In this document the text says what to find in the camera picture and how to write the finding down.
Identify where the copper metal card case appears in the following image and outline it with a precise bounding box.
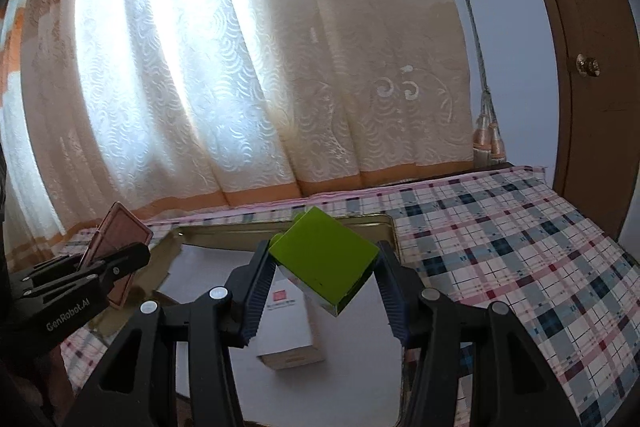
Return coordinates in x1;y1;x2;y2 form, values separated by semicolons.
79;200;154;310

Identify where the white red-logo box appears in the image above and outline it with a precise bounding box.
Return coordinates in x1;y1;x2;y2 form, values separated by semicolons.
255;279;326;371

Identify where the lime green box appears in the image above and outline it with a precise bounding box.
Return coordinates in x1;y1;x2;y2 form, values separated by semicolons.
269;207;378;317

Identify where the gold metal tray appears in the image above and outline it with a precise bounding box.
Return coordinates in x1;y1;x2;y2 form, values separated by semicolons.
89;213;407;427

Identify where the plaid tablecloth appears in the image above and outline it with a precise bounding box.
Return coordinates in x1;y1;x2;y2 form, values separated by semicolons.
60;163;640;427

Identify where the white paper tray liner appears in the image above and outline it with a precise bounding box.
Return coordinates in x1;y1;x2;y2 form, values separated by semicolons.
158;245;402;426

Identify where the cream orange patterned curtain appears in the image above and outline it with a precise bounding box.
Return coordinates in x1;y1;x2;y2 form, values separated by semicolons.
1;0;472;260

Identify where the brass door knob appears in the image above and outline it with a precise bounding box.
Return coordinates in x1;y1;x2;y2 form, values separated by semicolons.
575;53;601;78

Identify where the brown wooden door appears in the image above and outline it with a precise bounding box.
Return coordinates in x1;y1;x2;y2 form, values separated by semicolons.
544;0;639;239

